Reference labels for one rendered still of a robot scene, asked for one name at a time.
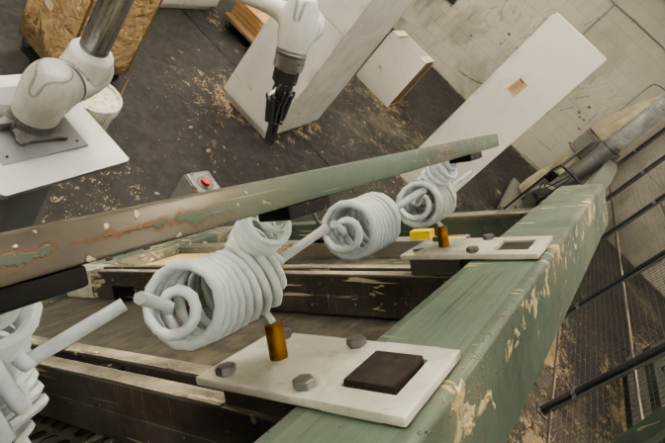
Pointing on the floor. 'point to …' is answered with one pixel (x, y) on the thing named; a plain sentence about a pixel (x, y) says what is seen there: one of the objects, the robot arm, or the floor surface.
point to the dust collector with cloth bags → (576, 162)
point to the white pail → (104, 105)
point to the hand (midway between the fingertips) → (271, 132)
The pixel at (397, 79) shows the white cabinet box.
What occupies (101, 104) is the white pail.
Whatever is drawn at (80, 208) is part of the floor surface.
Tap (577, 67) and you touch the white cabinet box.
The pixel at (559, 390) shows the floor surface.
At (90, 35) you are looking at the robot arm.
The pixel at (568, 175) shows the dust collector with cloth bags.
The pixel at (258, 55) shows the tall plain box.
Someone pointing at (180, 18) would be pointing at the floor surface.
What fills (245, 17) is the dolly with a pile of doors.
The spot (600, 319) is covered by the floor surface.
